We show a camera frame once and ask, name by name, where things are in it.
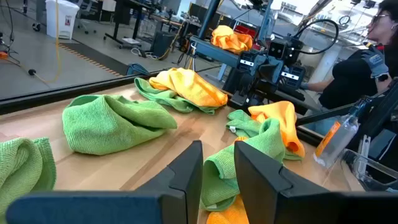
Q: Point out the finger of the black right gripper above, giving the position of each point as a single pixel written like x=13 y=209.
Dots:
x=292 y=77
x=248 y=62

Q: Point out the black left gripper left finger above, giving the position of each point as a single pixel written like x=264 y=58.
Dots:
x=155 y=205

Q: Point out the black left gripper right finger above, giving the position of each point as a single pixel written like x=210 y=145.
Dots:
x=280 y=202

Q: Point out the orange microfiber towel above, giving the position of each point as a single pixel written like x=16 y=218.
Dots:
x=228 y=214
x=189 y=87
x=241 y=139
x=280 y=118

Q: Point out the green microfiber towel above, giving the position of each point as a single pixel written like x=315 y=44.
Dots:
x=21 y=168
x=112 y=127
x=230 y=168
x=242 y=124

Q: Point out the green and orange cloth pair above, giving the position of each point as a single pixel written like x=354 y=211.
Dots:
x=161 y=98

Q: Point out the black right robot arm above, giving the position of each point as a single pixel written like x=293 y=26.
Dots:
x=248 y=93

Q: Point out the orange towel bundle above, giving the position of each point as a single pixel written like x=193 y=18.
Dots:
x=230 y=40

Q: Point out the red storage bin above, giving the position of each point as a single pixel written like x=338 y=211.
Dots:
x=245 y=31

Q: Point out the black slanted pole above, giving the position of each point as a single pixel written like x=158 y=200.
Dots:
x=209 y=18

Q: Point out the person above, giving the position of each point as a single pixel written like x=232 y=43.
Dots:
x=351 y=81

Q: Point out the clear spray bottle orange label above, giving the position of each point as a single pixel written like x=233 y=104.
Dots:
x=337 y=140

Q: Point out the clear plastic basket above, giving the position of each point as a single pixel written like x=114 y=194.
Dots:
x=348 y=155

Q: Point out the grey work glove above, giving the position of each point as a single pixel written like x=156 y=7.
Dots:
x=374 y=60

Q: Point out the black box on floor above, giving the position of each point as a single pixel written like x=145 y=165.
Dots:
x=163 y=43

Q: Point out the dark eyeglasses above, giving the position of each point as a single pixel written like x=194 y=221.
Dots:
x=377 y=18

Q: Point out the black standing desk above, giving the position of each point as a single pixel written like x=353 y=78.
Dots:
x=137 y=25

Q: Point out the dark floor mat striped edge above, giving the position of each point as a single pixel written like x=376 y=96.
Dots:
x=99 y=57

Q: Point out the white trash bin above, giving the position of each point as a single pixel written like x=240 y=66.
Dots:
x=62 y=18

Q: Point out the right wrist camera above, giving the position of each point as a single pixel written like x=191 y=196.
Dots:
x=280 y=49

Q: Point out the black frame clamp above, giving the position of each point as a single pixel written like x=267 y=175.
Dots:
x=136 y=70

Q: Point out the black aluminium table frame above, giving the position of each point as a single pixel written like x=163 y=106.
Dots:
x=46 y=96

